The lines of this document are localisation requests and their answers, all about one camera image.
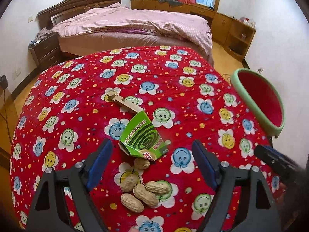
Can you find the peanut in shell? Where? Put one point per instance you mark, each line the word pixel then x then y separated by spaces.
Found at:
pixel 141 163
pixel 132 203
pixel 157 187
pixel 145 196
pixel 128 184

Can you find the dark wooden nightstand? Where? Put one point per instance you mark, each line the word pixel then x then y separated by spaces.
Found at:
pixel 47 52

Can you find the dark clothes on cabinet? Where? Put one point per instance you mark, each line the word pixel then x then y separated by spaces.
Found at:
pixel 171 2

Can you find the pink bed quilt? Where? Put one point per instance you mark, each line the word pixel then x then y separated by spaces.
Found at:
pixel 115 17

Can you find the green mosquito coil box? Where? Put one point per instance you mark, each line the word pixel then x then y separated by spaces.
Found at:
pixel 140 139

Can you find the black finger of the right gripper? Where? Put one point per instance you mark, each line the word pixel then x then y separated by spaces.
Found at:
pixel 275 160

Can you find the beige cardboard strip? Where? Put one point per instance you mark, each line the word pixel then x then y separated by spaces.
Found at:
pixel 124 103

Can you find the green red trash basket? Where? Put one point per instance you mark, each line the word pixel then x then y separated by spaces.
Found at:
pixel 262 99

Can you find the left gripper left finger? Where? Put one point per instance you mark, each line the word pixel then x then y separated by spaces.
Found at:
pixel 48 210

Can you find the clothes on nightstand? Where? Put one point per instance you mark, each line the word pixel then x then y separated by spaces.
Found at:
pixel 40 36

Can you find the red smiley flower quilt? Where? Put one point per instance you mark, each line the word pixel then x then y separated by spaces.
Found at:
pixel 67 115

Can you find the dark wooden headboard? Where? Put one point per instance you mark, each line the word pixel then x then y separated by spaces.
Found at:
pixel 49 17

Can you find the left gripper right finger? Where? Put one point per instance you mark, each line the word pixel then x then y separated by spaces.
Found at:
pixel 257 210

